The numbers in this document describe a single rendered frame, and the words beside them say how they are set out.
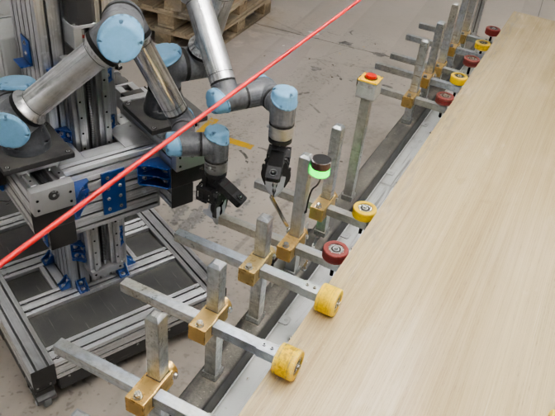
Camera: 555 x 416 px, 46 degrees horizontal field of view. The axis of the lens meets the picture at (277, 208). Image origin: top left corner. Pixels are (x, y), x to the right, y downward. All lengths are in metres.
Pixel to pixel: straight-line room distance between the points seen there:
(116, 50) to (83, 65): 0.11
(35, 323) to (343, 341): 1.41
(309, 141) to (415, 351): 2.68
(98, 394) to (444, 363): 1.48
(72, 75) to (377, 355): 1.10
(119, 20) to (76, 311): 1.37
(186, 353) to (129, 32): 1.53
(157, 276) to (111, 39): 1.36
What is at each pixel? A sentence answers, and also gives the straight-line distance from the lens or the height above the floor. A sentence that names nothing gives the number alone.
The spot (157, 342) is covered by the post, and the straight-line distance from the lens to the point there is 1.45.
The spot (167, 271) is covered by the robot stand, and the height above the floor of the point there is 0.21.
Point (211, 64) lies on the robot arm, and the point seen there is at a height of 1.39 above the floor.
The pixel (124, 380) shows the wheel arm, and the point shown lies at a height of 0.96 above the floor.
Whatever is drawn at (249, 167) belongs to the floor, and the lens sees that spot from 3.97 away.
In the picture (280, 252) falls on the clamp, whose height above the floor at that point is 0.85.
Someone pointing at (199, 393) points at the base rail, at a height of 0.70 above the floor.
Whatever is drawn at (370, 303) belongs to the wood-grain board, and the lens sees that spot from 1.88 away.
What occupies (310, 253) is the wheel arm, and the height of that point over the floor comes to 0.86.
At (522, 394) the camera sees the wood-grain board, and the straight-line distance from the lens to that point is 1.80.
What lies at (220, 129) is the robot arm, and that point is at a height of 1.18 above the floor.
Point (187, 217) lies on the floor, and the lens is 3.55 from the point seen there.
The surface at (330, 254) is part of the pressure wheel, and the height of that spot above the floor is 0.91.
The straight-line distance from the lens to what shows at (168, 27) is 5.42.
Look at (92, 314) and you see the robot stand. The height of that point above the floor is 0.21.
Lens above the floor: 2.19
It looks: 37 degrees down
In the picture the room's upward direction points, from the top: 6 degrees clockwise
